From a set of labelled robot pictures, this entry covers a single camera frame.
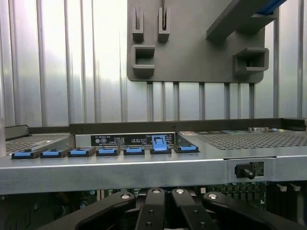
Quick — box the hard disk with blue carrier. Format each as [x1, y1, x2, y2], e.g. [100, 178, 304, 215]
[259, 0, 286, 15]

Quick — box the open black PC case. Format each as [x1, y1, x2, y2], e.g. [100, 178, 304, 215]
[0, 116, 307, 230]

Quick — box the green motherboard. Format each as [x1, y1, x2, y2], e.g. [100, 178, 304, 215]
[81, 183, 272, 211]

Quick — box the black RAM slot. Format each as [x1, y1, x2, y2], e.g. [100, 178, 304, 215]
[274, 183, 288, 211]
[287, 183, 303, 211]

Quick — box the black chassis intrusion switch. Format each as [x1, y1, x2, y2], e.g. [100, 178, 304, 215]
[234, 161, 264, 180]

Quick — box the blue card retention clip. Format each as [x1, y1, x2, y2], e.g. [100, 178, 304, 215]
[174, 144, 200, 154]
[95, 146, 121, 157]
[39, 148, 65, 159]
[11, 149, 38, 159]
[123, 146, 146, 156]
[150, 134, 172, 154]
[67, 147, 94, 158]

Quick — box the grey plastic parts rack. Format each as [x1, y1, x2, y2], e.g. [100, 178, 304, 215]
[126, 0, 280, 83]

